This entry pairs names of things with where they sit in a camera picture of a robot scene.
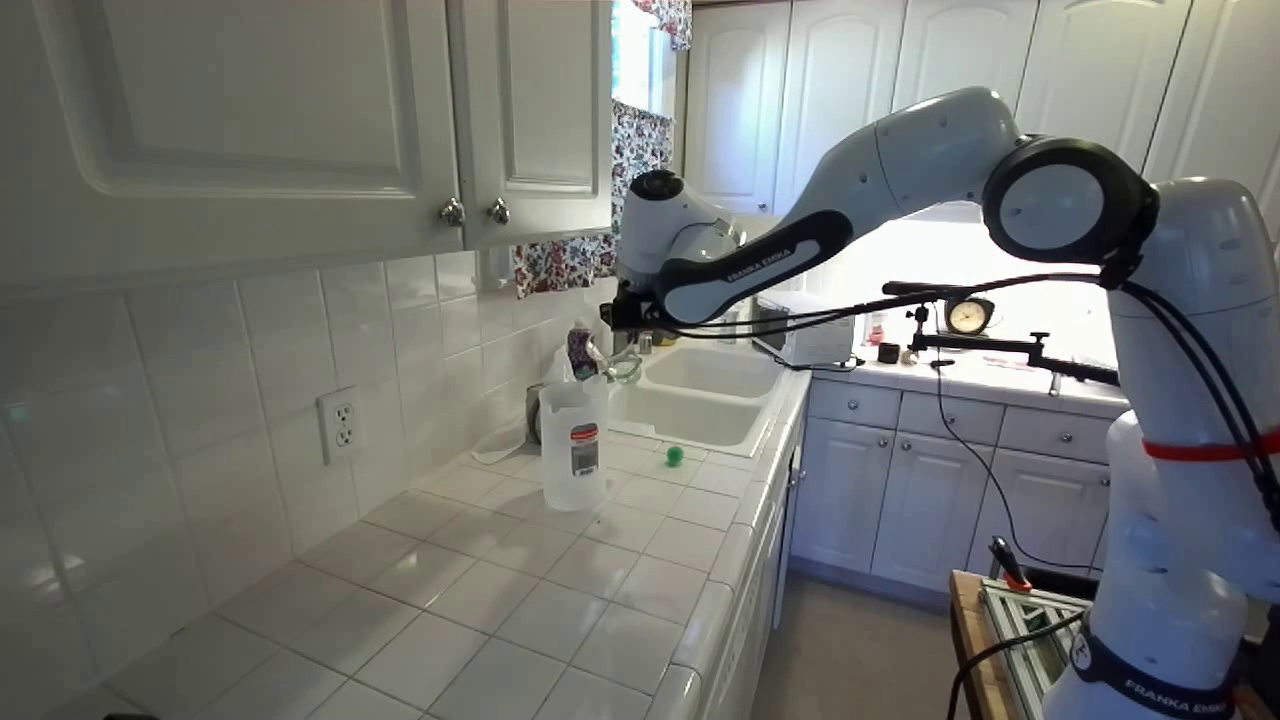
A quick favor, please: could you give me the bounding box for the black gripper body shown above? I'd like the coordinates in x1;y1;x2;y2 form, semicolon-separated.
593;290;660;373

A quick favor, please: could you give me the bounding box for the white tissue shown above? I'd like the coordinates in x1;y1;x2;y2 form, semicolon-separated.
536;341;571;392

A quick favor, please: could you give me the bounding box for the white translucent plastic pitcher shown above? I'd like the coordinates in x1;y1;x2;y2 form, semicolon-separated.
536;376;614;519

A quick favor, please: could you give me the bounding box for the white double kitchen sink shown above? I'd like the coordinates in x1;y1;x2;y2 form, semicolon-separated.
599;334;791;459

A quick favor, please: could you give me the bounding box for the floral curtain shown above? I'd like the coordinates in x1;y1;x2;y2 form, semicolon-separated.
504;101;679;299

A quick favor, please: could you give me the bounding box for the grey countertop appliance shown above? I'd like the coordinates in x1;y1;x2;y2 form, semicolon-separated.
748;290;859;373

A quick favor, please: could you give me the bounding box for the white upper cabinet door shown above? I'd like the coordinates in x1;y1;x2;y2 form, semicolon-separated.
0;0;468;290
449;0;621;252

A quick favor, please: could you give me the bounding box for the white arched cabinet door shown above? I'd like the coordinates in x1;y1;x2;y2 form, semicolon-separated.
1016;0;1200;154
891;0;1040;114
771;0;912;214
1157;0;1280;232
682;0;796;219

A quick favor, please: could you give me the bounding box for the kitchen window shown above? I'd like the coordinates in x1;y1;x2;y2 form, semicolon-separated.
608;0;688;126

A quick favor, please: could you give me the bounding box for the white counter base cabinet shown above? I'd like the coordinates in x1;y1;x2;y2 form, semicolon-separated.
690;432;810;720

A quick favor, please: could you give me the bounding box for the floral window valance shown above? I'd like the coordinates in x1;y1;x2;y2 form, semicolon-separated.
627;0;699;57

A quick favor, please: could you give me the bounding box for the round kitchen timer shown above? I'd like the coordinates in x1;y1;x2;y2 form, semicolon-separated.
939;290;998;342

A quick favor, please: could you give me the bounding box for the white base cabinet run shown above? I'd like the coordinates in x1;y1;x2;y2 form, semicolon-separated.
787;376;1138;608

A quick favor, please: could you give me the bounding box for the robot mounting table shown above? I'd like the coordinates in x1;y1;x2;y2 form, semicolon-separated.
945;569;1098;720

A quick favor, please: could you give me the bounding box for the red tape band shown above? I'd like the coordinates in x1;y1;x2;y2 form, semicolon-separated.
1136;423;1280;469

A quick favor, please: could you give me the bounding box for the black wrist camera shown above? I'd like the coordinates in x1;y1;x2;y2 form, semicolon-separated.
594;288;671;334

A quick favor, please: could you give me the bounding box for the white wall outlet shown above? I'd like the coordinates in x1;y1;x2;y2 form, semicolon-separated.
315;382;362;469

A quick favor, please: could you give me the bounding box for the black bar camera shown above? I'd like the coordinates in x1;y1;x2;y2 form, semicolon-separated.
879;275;979;305

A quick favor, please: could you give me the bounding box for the black hanging cable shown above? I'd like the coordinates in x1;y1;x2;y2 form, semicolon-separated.
928;354;1058;579

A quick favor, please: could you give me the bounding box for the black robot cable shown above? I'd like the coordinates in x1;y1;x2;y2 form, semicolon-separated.
745;265;1280;537

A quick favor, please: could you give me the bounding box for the black camera boom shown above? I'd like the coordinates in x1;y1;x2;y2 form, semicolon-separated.
906;299;1129;392

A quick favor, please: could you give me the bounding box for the black red handle tool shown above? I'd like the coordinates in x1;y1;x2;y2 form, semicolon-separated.
982;532;1036;599

